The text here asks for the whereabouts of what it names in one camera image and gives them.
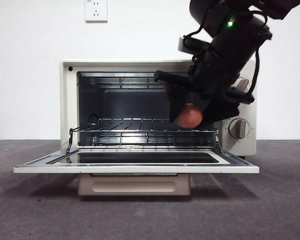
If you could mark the cream temperature knob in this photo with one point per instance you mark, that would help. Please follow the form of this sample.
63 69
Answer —
243 83

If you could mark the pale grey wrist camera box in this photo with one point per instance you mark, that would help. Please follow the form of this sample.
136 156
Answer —
182 45

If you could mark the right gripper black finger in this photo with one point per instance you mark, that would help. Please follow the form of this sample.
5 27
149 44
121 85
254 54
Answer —
177 102
220 111

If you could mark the white wall socket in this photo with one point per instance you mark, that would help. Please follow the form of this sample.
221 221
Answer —
96 12

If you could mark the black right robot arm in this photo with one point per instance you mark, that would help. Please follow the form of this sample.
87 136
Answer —
240 42

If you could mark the brown egg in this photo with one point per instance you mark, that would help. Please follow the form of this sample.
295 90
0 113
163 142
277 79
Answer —
190 116

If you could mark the cream Toshiba toaster oven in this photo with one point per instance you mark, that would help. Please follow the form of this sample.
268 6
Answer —
67 100

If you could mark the cream timer knob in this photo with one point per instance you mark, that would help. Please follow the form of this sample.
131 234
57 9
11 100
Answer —
238 129

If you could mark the glass-window oven door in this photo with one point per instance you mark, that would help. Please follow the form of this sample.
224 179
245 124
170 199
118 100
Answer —
140 169

